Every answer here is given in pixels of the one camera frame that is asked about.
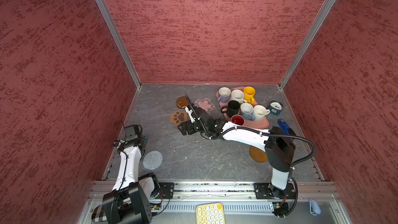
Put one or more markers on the yellow mug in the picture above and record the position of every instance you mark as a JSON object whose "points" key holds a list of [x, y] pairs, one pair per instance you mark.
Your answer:
{"points": [[249, 93]]}

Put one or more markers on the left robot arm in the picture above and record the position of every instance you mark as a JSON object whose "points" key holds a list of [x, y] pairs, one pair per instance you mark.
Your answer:
{"points": [[128, 202]]}

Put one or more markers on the grey round coaster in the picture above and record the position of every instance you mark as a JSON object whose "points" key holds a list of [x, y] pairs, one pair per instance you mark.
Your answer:
{"points": [[152, 160]]}

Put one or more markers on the blue stapler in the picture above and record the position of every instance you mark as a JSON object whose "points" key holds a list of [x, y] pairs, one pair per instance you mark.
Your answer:
{"points": [[285, 127]]}

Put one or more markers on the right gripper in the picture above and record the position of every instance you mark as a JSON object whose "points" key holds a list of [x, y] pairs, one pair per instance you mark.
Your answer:
{"points": [[184, 125]]}

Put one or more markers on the brown wooden round coaster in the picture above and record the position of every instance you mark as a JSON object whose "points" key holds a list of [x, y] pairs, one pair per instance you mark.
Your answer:
{"points": [[258, 155]]}

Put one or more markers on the white mug right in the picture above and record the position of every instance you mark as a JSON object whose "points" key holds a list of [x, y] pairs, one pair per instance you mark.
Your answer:
{"points": [[260, 112]]}

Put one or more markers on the paw print cork coaster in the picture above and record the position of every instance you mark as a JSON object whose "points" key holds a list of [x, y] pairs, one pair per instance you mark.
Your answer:
{"points": [[178, 117]]}

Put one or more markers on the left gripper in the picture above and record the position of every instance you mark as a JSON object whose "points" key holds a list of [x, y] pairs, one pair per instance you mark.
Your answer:
{"points": [[145, 139]]}

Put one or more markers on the dark glossy brown coaster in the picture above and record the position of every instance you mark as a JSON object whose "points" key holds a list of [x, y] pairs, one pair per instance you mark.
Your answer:
{"points": [[182, 102]]}

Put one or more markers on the red inside white mug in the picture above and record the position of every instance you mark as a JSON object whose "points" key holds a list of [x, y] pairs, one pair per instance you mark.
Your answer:
{"points": [[238, 120]]}

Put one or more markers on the black mug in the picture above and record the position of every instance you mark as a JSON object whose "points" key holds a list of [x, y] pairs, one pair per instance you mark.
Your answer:
{"points": [[231, 109]]}

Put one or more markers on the white mug back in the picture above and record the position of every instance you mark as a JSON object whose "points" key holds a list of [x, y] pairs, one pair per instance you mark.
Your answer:
{"points": [[238, 95]]}

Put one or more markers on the plaid glasses case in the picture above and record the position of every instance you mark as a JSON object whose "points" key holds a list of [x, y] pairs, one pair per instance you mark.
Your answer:
{"points": [[98, 215]]}

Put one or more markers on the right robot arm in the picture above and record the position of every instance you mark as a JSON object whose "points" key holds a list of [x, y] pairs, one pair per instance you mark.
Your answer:
{"points": [[277, 145]]}

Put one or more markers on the purple mug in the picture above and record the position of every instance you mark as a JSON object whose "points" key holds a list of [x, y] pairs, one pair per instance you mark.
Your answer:
{"points": [[224, 94]]}

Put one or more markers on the yellow keypad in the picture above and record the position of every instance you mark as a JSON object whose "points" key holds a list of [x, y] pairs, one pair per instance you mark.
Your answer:
{"points": [[211, 213]]}

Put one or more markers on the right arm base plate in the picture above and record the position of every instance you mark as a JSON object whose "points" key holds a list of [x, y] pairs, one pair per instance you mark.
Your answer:
{"points": [[261, 190]]}

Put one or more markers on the pink flower coaster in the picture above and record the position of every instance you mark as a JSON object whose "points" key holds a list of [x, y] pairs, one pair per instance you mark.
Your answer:
{"points": [[205, 104]]}

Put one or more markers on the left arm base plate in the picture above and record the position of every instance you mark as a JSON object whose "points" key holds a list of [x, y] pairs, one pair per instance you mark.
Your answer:
{"points": [[163, 190]]}

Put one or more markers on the pink tray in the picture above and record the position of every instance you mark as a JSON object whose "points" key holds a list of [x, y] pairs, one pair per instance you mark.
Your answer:
{"points": [[263, 124]]}

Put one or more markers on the light blue mouse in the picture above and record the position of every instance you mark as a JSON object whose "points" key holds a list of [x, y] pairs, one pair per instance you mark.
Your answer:
{"points": [[314, 207]]}

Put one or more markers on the blue mug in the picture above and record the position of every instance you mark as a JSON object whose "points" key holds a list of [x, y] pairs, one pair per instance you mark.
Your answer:
{"points": [[247, 112]]}

